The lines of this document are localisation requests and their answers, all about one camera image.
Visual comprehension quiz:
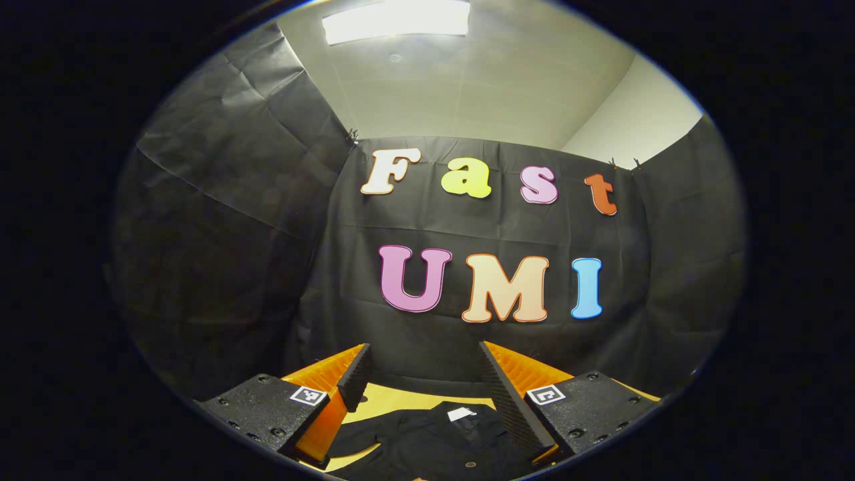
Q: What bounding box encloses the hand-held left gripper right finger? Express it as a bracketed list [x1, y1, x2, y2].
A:
[478, 341, 663, 467]

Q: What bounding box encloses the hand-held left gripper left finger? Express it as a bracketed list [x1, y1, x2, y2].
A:
[199, 342, 375, 468]

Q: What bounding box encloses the black shirt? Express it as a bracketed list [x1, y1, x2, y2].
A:
[327, 399, 538, 481]

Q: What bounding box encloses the black backdrop cloth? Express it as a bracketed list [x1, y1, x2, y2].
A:
[110, 20, 749, 402]

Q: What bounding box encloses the ceiling light panel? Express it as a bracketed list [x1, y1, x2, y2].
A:
[322, 0, 472, 46]

